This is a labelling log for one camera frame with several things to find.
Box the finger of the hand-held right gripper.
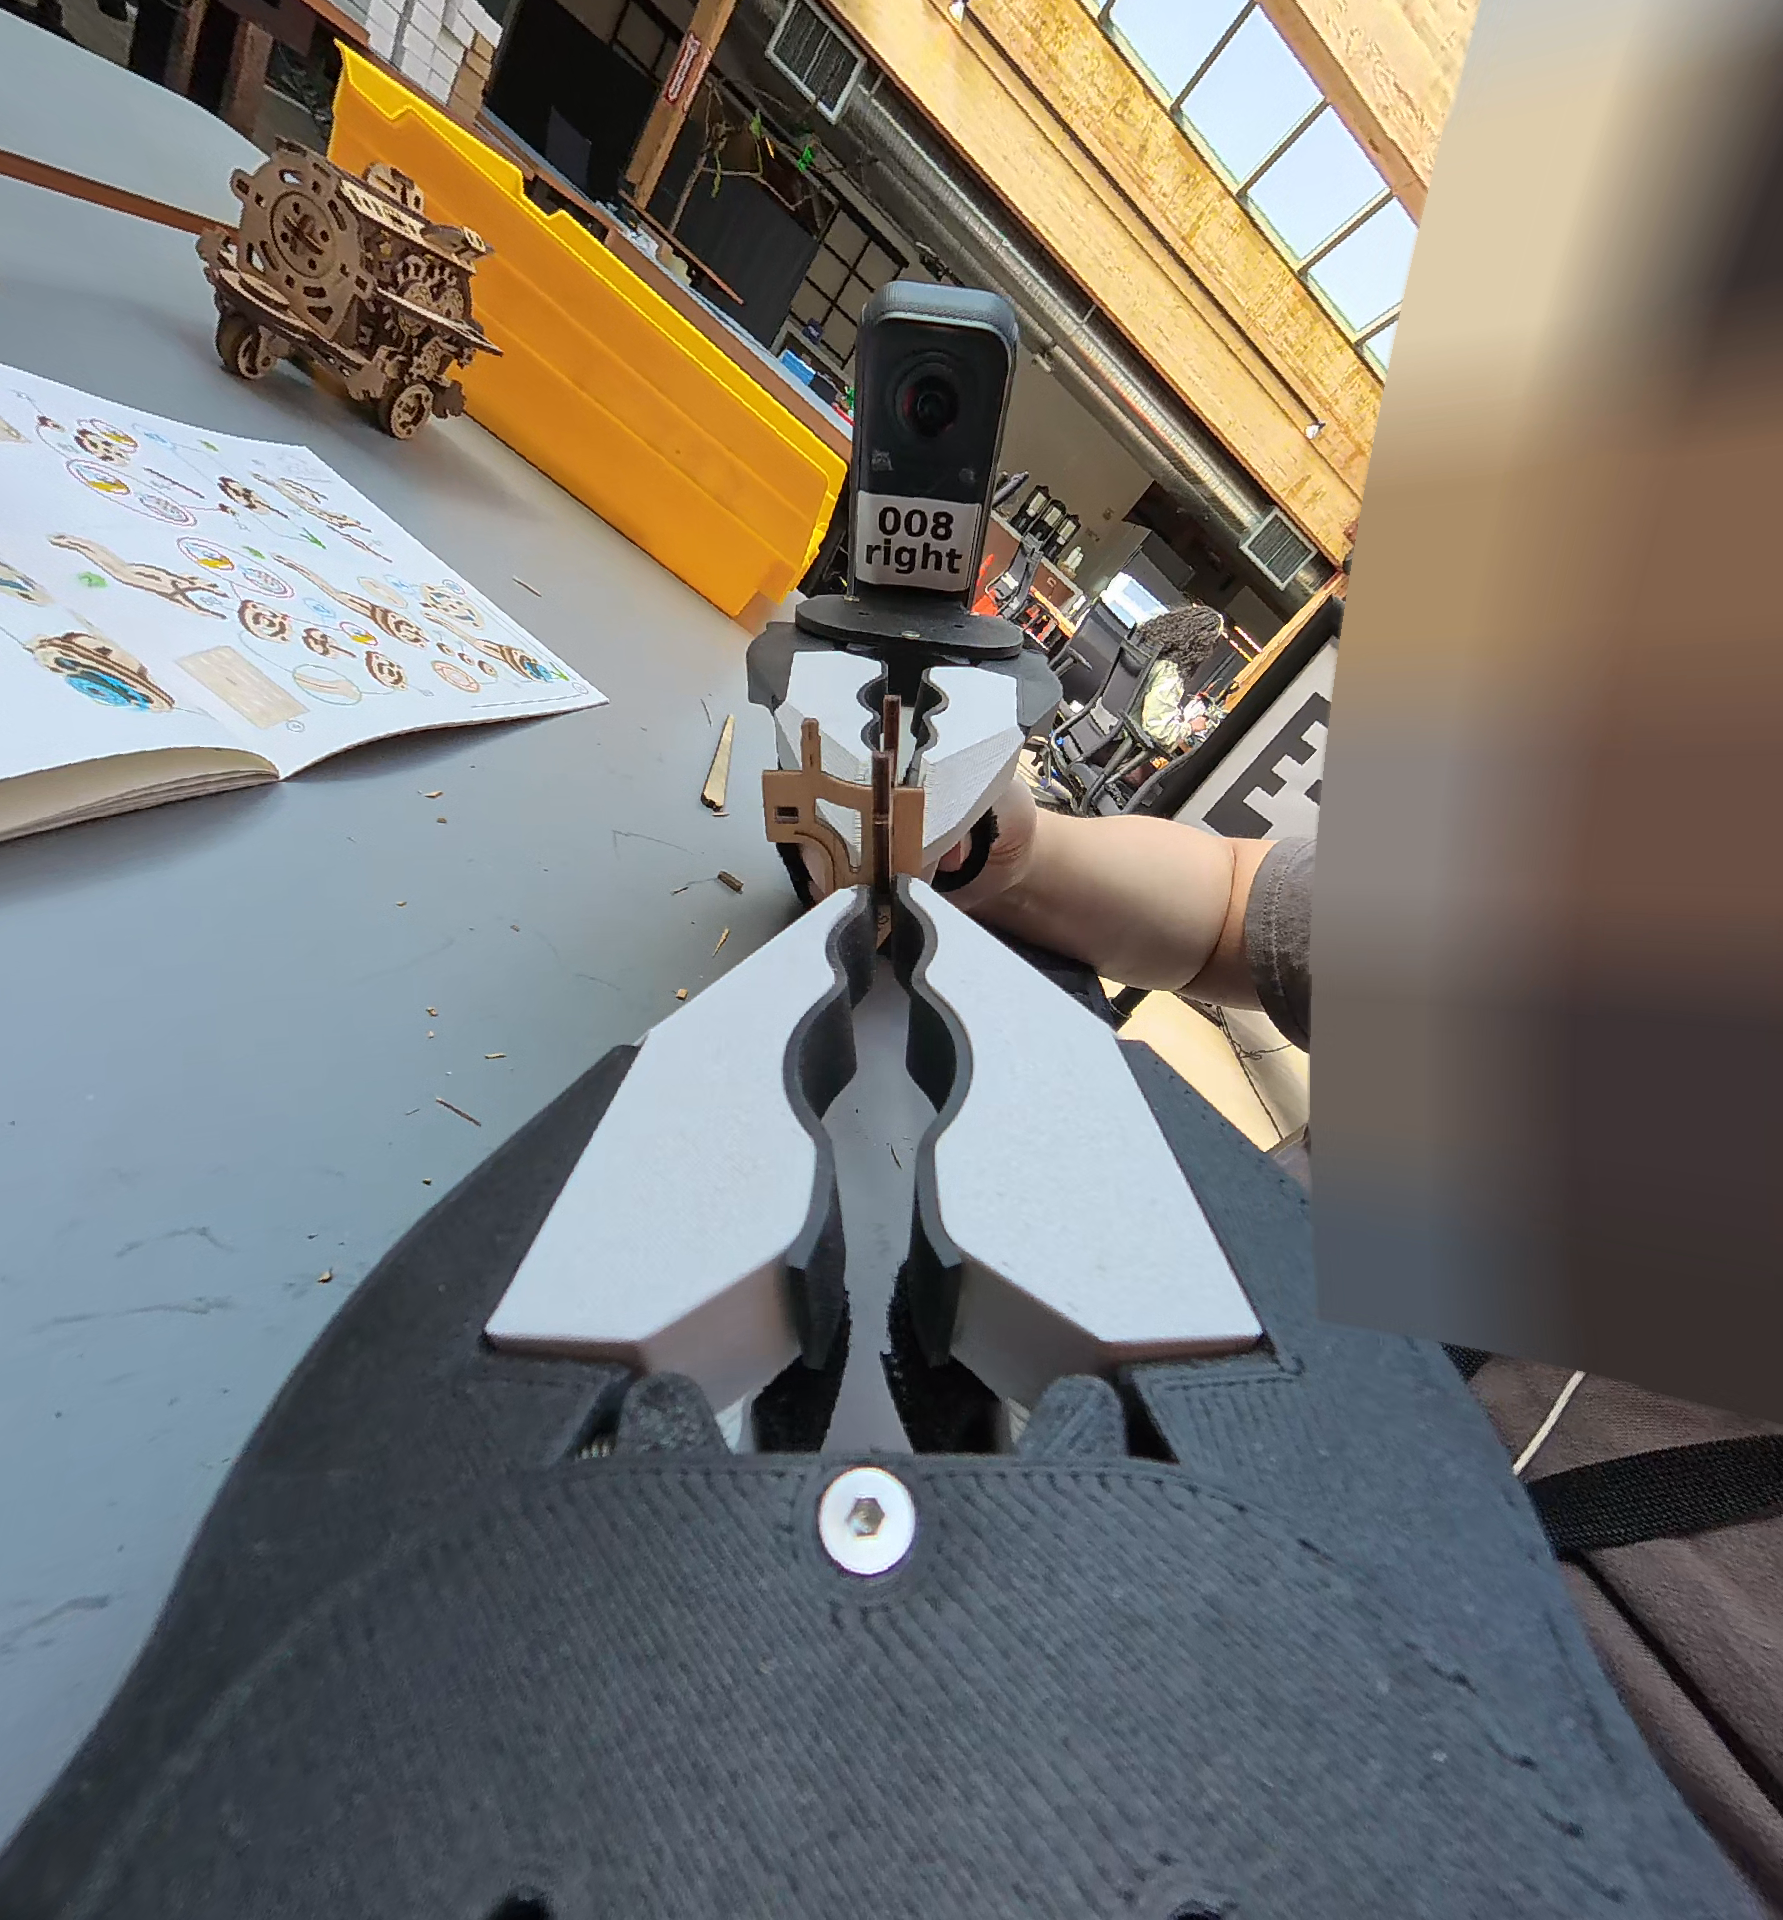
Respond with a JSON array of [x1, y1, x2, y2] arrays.
[[903, 664, 1036, 889], [770, 660, 887, 893]]

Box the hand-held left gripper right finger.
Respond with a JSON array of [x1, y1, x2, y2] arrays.
[[892, 877, 1268, 1452]]

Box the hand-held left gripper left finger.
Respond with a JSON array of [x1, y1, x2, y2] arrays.
[[487, 885, 894, 1457]]

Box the wooden lever part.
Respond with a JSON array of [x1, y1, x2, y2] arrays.
[[760, 719, 926, 905]]

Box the narrow wooden plate part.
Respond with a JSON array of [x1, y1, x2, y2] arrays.
[[873, 694, 903, 941]]

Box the person's right forearm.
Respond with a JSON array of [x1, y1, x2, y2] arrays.
[[1032, 815, 1278, 995]]

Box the wooden model vehicle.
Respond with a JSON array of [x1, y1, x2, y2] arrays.
[[198, 139, 500, 441]]

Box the person's right hand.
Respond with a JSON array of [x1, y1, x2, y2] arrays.
[[932, 805, 1062, 941]]

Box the black office chair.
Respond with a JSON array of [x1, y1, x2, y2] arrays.
[[1053, 642, 1178, 815]]

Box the black and white marker board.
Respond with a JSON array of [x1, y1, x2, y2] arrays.
[[1173, 638, 1337, 841]]

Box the yellow plastic bin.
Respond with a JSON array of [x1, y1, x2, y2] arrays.
[[328, 41, 850, 620]]

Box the skylight window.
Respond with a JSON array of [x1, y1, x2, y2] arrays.
[[1093, 0, 1427, 372]]

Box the stack of white boxes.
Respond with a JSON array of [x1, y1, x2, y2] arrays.
[[365, 0, 506, 106]]

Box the open instruction booklet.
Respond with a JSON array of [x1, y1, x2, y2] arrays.
[[0, 345, 608, 860]]

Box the thin wooden sheet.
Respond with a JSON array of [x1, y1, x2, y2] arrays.
[[0, 127, 232, 237]]

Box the metal duct pipe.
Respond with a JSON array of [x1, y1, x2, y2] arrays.
[[770, 45, 1353, 521]]

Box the wall vent grille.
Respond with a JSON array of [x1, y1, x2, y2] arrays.
[[762, 0, 873, 123]]

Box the white cord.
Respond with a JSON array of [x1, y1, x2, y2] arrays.
[[1511, 1368, 1585, 1481]]

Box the black strap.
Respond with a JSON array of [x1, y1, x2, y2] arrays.
[[1442, 1345, 1783, 1556]]

